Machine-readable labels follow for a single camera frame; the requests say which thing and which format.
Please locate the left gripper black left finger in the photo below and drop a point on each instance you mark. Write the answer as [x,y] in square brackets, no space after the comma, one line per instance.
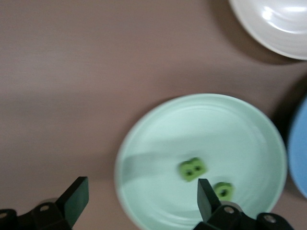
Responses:
[72,203]

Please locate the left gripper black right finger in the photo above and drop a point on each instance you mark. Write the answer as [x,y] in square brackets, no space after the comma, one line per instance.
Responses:
[211,210]

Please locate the green foam letter B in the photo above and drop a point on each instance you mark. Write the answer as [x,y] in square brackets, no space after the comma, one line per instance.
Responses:
[189,165]

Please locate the mint green plate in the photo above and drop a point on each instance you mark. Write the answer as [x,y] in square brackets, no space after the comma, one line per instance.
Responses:
[216,134]

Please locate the blue plate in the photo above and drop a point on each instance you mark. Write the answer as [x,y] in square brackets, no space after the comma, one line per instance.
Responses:
[299,155]

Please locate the beige plate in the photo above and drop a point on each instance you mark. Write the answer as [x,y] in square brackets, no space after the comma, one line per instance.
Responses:
[251,24]

